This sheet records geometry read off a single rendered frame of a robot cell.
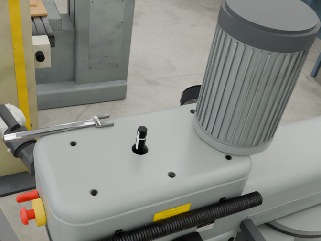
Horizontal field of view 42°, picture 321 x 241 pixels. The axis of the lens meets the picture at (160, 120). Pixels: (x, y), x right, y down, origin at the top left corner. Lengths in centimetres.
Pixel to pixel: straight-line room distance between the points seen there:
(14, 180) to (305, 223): 245
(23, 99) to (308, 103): 307
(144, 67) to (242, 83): 385
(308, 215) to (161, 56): 375
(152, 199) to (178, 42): 446
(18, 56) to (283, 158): 194
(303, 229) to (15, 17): 196
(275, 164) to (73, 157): 57
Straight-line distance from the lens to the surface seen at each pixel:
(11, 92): 290
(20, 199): 108
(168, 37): 534
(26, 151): 140
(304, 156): 126
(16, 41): 270
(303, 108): 469
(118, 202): 84
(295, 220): 136
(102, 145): 93
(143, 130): 89
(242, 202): 100
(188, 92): 339
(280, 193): 120
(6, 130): 147
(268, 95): 88
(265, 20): 82
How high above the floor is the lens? 254
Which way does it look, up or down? 40 degrees down
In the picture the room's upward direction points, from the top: 10 degrees clockwise
